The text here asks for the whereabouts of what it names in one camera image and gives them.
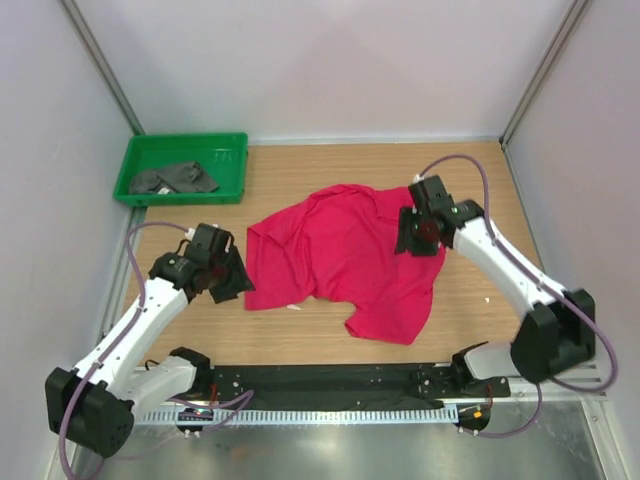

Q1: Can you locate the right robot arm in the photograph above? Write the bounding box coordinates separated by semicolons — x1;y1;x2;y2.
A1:
396;175;596;396

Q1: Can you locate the grey t-shirt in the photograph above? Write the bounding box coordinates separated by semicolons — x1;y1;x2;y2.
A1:
128;162;219;195

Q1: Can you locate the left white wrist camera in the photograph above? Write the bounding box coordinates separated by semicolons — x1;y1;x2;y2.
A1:
184;227;196;240

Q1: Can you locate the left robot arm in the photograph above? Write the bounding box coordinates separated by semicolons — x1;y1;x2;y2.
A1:
45;224;254;458

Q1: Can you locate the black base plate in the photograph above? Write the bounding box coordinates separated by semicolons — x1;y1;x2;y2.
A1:
205;363;511;412

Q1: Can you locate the aluminium frame rail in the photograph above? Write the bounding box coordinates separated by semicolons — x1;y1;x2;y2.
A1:
60;360;609;407

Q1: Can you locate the pink red t-shirt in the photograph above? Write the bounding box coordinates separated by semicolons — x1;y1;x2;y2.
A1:
244;184;446;345

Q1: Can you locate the white slotted cable duct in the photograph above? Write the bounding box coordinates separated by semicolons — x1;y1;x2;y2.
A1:
137;404;459;427

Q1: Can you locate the green plastic tray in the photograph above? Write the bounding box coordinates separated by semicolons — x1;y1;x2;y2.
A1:
113;132;248;207

